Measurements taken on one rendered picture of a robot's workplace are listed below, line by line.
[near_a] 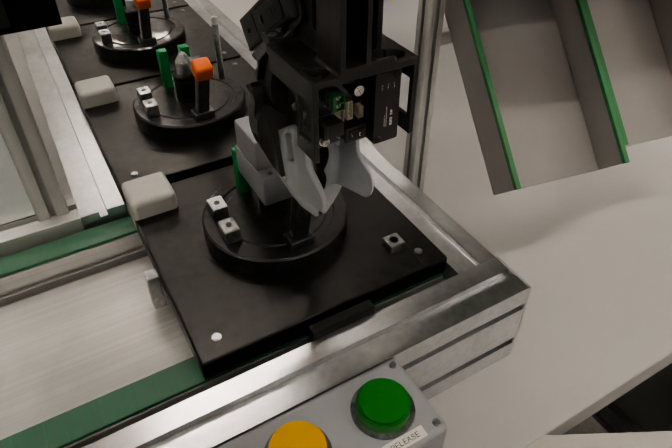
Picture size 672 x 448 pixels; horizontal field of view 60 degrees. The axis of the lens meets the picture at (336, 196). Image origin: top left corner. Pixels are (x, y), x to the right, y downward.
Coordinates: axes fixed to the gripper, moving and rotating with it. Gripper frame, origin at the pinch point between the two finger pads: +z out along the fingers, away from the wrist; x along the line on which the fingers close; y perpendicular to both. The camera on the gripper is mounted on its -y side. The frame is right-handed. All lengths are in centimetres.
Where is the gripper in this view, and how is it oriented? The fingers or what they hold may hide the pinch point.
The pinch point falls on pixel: (314, 195)
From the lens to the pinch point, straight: 45.6
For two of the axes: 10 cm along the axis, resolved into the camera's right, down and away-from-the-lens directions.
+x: 8.7, -3.1, 3.9
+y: 5.0, 5.4, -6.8
